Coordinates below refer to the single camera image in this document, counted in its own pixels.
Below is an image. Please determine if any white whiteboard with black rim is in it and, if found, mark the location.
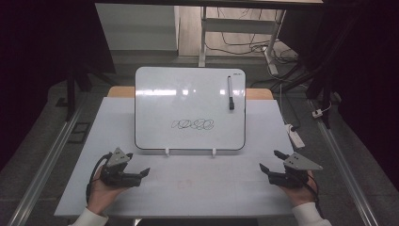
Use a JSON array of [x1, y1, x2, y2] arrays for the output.
[[134, 66, 247, 152]]

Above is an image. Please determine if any tangle of black floor cables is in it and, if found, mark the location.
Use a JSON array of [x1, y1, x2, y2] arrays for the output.
[[205, 7, 299, 65]]

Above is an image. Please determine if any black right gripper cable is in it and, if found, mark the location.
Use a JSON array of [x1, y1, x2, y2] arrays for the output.
[[305, 173, 325, 218]]

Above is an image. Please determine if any white desk frame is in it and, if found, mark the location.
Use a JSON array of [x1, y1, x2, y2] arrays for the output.
[[198, 6, 287, 76]]

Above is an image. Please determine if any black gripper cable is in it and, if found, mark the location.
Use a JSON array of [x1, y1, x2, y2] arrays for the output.
[[85, 152, 113, 205], [305, 173, 325, 218]]

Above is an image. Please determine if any person's right hand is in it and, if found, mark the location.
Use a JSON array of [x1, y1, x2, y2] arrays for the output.
[[278, 169, 317, 209]]

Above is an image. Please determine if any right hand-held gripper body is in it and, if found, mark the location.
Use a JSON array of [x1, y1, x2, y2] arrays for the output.
[[267, 151, 324, 190]]

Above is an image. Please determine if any aluminium rail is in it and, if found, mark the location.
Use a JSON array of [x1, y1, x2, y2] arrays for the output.
[[7, 92, 88, 226], [308, 99, 381, 226]]

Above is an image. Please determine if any white power strip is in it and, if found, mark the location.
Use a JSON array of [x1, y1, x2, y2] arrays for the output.
[[283, 123, 306, 150]]

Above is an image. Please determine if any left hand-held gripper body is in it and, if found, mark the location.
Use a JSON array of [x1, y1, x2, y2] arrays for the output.
[[99, 147, 143, 189]]

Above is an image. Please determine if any person's left hand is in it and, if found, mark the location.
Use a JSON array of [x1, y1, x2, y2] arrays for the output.
[[87, 165, 128, 217]]

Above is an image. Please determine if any black rectangular floor frame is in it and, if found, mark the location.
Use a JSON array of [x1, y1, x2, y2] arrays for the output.
[[67, 121, 92, 145]]

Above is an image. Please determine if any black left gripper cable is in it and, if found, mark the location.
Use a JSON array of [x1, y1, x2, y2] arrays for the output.
[[85, 152, 113, 205]]

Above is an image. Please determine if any black and white marker pen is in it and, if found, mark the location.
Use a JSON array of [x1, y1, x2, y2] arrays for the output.
[[227, 75, 235, 111]]

